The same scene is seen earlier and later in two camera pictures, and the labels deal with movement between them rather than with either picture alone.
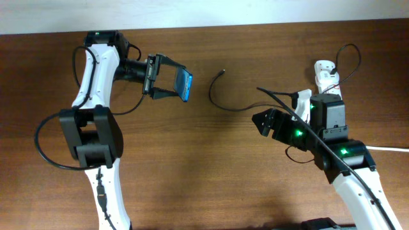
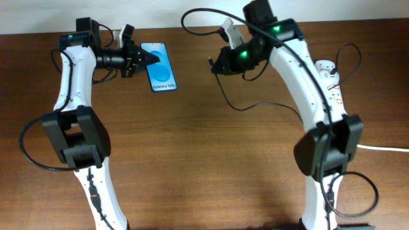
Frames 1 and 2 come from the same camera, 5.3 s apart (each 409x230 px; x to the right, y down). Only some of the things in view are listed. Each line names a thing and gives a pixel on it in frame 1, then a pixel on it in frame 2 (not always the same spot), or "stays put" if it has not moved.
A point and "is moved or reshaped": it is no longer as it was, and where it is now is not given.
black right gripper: (282, 126) to (227, 55)
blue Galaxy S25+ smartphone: (182, 83) to (160, 74)
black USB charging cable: (333, 71) is moved or reshaped
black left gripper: (156, 92) to (132, 53)
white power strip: (327, 84) stays put
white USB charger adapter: (325, 78) stays put
